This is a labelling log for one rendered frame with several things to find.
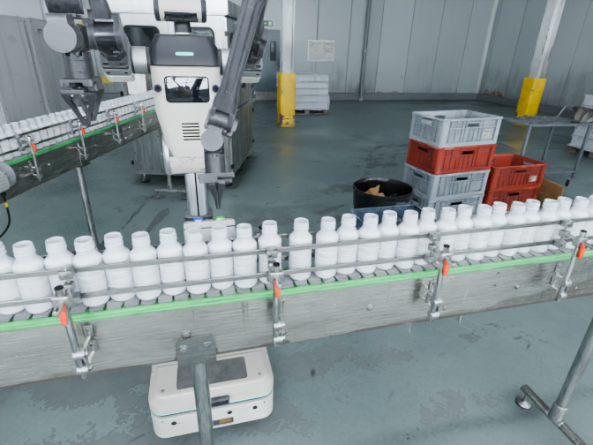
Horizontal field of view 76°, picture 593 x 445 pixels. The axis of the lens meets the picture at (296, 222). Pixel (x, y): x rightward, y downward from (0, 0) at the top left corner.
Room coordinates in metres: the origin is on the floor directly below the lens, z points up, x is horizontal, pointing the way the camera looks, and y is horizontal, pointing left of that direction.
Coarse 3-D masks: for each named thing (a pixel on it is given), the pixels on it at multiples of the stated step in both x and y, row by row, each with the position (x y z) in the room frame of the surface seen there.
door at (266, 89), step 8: (272, 32) 13.00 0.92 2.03; (280, 32) 13.07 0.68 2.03; (272, 40) 13.00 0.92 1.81; (280, 40) 13.07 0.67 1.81; (272, 48) 13.00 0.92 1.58; (280, 48) 13.07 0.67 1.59; (264, 56) 12.94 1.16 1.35; (272, 56) 13.00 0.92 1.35; (280, 56) 13.07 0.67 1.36; (264, 64) 12.94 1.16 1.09; (272, 64) 13.00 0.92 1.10; (264, 72) 12.94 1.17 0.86; (272, 72) 13.00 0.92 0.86; (264, 80) 12.94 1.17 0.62; (272, 80) 13.00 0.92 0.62; (256, 88) 12.87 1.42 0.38; (264, 88) 12.93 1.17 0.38; (272, 88) 13.00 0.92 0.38; (256, 96) 12.86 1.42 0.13; (264, 96) 12.93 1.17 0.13; (272, 96) 13.00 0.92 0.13
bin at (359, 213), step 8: (360, 208) 1.49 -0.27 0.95; (368, 208) 1.50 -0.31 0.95; (376, 208) 1.51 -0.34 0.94; (384, 208) 1.52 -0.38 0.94; (392, 208) 1.53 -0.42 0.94; (400, 208) 1.54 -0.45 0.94; (408, 208) 1.55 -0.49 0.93; (416, 208) 1.54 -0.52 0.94; (360, 216) 1.49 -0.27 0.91; (400, 216) 1.54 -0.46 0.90; (360, 224) 1.37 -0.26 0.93; (408, 328) 1.04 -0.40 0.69
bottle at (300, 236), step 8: (296, 224) 0.86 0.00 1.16; (304, 224) 0.86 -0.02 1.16; (296, 232) 0.86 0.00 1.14; (304, 232) 0.86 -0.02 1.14; (296, 240) 0.85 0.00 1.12; (304, 240) 0.85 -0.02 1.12; (296, 256) 0.85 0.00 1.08; (304, 256) 0.85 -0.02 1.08; (296, 264) 0.85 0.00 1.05; (304, 264) 0.85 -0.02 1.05; (296, 280) 0.85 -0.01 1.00
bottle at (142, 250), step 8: (136, 232) 0.78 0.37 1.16; (144, 232) 0.79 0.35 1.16; (136, 240) 0.75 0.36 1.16; (144, 240) 0.76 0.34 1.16; (136, 248) 0.75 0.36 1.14; (144, 248) 0.76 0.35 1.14; (152, 248) 0.77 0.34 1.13; (136, 256) 0.74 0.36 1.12; (144, 256) 0.75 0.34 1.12; (152, 256) 0.76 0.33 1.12; (136, 272) 0.74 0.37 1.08; (144, 272) 0.74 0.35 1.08; (152, 272) 0.75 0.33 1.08; (136, 280) 0.74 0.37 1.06; (144, 280) 0.74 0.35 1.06; (152, 280) 0.75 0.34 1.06; (160, 280) 0.77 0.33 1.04; (144, 296) 0.74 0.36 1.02; (152, 296) 0.75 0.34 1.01
